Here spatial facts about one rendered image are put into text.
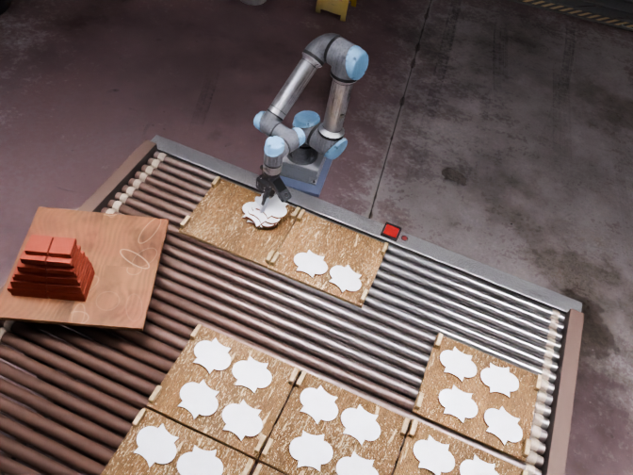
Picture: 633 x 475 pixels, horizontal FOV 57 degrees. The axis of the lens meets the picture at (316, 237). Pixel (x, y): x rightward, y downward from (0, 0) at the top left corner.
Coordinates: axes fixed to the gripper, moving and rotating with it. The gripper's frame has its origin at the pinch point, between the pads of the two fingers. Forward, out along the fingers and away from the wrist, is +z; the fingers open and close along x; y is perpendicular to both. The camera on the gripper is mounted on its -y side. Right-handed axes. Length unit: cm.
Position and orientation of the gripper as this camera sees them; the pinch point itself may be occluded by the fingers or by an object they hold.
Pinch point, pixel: (272, 206)
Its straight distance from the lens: 251.1
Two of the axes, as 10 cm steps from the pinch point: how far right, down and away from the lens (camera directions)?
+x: -6.8, 5.1, -5.3
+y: -7.2, -5.9, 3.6
